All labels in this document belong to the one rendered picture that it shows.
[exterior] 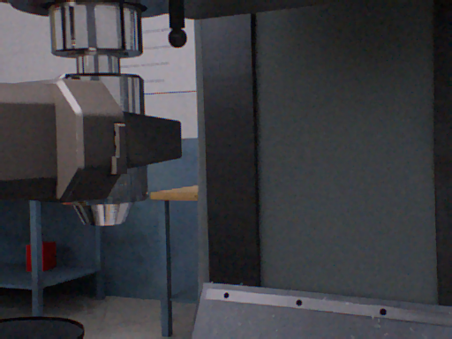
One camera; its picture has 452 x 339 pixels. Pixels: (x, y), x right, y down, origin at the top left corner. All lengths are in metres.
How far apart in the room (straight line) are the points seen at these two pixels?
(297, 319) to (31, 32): 5.56
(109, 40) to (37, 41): 5.78
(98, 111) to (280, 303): 0.47
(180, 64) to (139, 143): 4.97
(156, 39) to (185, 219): 1.33
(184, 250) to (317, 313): 4.65
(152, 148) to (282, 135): 0.38
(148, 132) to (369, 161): 0.38
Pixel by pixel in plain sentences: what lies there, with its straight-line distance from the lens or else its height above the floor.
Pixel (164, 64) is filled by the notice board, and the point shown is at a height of 1.73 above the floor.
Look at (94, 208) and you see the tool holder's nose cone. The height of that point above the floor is 1.20.
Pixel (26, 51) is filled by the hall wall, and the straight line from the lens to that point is 6.23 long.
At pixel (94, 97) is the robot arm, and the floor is 1.25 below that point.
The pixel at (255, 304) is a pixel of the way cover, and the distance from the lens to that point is 0.77.
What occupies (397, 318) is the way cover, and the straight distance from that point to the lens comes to 0.72.
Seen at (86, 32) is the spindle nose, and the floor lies 1.29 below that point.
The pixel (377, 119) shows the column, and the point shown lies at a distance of 0.72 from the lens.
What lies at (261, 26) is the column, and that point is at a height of 1.34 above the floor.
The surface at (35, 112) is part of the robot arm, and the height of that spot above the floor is 1.25.
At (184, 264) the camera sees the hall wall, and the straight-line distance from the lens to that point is 5.40.
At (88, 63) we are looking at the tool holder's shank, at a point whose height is 1.27.
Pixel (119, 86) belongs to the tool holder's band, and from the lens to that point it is 0.38.
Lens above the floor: 1.24
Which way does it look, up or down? 3 degrees down
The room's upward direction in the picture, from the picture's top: 2 degrees counter-clockwise
